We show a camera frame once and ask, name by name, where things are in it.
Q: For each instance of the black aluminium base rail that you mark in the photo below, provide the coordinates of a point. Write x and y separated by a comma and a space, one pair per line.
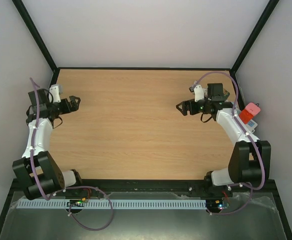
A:
189, 188

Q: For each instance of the red cube adapter plug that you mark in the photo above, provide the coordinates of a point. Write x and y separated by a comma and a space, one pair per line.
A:
245, 116

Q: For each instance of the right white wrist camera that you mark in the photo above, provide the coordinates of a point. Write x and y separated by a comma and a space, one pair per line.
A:
199, 92

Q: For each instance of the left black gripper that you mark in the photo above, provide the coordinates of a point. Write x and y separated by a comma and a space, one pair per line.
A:
75, 106

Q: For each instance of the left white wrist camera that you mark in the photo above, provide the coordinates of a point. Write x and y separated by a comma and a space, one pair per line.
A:
54, 93

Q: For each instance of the pink folding socket plug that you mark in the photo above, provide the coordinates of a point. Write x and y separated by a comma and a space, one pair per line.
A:
252, 108

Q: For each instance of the white power strip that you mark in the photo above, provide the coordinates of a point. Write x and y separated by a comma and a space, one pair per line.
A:
250, 126

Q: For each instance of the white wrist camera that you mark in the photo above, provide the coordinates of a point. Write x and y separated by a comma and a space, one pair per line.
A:
199, 92
54, 93

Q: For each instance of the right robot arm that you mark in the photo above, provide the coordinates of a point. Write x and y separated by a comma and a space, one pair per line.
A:
250, 159

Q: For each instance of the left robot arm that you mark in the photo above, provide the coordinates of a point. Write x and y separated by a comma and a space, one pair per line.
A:
46, 106

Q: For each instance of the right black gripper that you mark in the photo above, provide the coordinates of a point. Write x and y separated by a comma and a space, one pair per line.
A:
189, 107

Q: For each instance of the light blue cable duct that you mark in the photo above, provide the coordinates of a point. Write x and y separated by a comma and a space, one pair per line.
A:
117, 204

